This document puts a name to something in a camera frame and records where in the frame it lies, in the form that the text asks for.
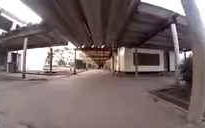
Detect dark bush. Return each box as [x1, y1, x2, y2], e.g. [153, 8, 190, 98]
[74, 59, 88, 70]

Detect white building with dark window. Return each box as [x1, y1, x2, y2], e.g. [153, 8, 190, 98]
[115, 46, 178, 74]

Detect grey concrete path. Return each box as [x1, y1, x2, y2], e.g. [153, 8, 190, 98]
[0, 68, 205, 128]

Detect trees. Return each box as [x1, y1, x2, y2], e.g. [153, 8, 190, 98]
[44, 46, 75, 68]

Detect covered walkway shelter with posts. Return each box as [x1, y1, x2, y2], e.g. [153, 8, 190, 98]
[0, 0, 205, 124]

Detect soil bed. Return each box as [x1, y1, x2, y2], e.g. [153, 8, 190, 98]
[23, 68, 76, 80]

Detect bushes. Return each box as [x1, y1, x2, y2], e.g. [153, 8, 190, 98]
[179, 54, 194, 84]

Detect white building with dark door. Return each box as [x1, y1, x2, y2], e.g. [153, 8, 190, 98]
[0, 48, 51, 74]

